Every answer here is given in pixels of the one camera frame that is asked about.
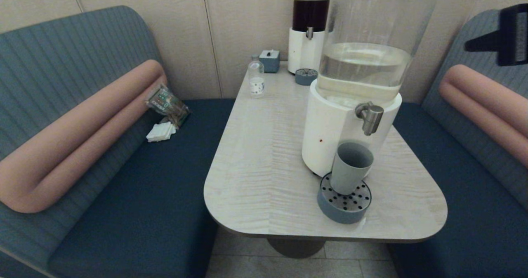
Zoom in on dark juice dispenser white base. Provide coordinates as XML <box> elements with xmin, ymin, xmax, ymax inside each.
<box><xmin>287</xmin><ymin>0</ymin><xmax>333</xmax><ymax>74</ymax></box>

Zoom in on clear water dispenser white base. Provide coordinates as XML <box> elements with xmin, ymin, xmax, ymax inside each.
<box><xmin>301</xmin><ymin>0</ymin><xmax>444</xmax><ymax>178</ymax></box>

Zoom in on clear snack packet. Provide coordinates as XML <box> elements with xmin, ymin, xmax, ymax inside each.
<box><xmin>144</xmin><ymin>83</ymin><xmax>191</xmax><ymax>129</ymax></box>

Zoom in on clear glass bottle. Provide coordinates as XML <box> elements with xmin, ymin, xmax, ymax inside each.
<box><xmin>248</xmin><ymin>54</ymin><xmax>264</xmax><ymax>98</ymax></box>

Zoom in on large blue perforated drip tray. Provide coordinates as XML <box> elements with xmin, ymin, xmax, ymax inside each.
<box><xmin>317</xmin><ymin>172</ymin><xmax>372</xmax><ymax>224</ymax></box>

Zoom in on steel water dispenser tap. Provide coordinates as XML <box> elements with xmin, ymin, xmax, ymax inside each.
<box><xmin>356</xmin><ymin>101</ymin><xmax>384</xmax><ymax>136</ymax></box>

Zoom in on small blue perforated drip tray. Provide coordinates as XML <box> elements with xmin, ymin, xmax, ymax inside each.
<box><xmin>295</xmin><ymin>68</ymin><xmax>318</xmax><ymax>86</ymax></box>

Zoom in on white paper napkins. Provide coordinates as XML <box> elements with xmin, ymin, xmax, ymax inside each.
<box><xmin>146</xmin><ymin>122</ymin><xmax>177</xmax><ymax>142</ymax></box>

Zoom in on pink sofa bolster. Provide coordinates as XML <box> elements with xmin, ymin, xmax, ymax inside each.
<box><xmin>0</xmin><ymin>59</ymin><xmax>167</xmax><ymax>214</ymax></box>
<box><xmin>438</xmin><ymin>64</ymin><xmax>528</xmax><ymax>169</ymax></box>

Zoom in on round table pedestal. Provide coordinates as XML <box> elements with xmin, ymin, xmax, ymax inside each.
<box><xmin>266</xmin><ymin>237</ymin><xmax>326</xmax><ymax>259</ymax></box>

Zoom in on grey-blue ribbed sofa backrest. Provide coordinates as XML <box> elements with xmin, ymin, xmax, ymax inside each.
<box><xmin>421</xmin><ymin>9</ymin><xmax>528</xmax><ymax>210</ymax></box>
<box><xmin>0</xmin><ymin>5</ymin><xmax>165</xmax><ymax>278</ymax></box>

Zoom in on grey plastic cup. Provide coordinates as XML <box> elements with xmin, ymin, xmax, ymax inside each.
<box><xmin>330</xmin><ymin>141</ymin><xmax>375</xmax><ymax>195</ymax></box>

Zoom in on blue-grey tissue box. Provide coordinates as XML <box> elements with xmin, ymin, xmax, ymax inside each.
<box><xmin>259</xmin><ymin>49</ymin><xmax>280</xmax><ymax>73</ymax></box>

